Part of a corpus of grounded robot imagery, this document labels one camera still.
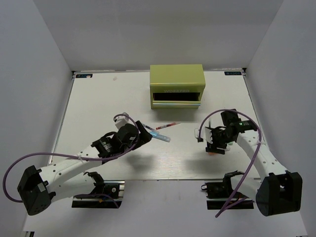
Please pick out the purple clear pen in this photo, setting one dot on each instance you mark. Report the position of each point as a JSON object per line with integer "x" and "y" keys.
{"x": 149, "y": 128}

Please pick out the right blue corner label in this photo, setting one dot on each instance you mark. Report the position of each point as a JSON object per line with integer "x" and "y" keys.
{"x": 232, "y": 73}

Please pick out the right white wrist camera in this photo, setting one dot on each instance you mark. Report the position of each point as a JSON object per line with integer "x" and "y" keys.
{"x": 204, "y": 134}

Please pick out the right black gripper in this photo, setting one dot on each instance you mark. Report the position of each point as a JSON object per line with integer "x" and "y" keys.
{"x": 213, "y": 147}

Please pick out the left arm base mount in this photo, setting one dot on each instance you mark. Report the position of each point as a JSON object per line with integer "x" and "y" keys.
{"x": 108, "y": 196}

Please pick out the red gel pen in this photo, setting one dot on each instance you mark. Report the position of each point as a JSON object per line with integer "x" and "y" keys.
{"x": 167, "y": 125}

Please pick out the blue highlighter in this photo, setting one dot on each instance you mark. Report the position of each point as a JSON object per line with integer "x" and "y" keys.
{"x": 160, "y": 137}

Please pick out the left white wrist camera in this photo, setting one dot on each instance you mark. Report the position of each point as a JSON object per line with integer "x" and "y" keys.
{"x": 121, "y": 120}

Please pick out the blue corner label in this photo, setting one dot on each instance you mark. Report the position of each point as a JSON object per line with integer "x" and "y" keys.
{"x": 84, "y": 75}
{"x": 232, "y": 73}

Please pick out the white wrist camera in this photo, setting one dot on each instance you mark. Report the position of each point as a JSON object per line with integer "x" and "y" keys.
{"x": 121, "y": 120}
{"x": 204, "y": 134}

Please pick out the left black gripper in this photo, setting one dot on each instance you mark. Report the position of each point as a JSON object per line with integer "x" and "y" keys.
{"x": 144, "y": 137}

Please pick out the green metal drawer chest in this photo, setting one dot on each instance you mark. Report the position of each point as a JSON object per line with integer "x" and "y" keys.
{"x": 176, "y": 86}

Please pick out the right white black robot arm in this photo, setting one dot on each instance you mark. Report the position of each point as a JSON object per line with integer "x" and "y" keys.
{"x": 266, "y": 182}

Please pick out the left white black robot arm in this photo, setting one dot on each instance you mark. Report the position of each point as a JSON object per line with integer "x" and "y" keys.
{"x": 40, "y": 187}

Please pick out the left blue corner label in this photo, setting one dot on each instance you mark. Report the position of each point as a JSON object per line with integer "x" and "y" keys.
{"x": 84, "y": 75}

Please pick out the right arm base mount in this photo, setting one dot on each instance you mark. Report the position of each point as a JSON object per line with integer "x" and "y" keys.
{"x": 217, "y": 192}

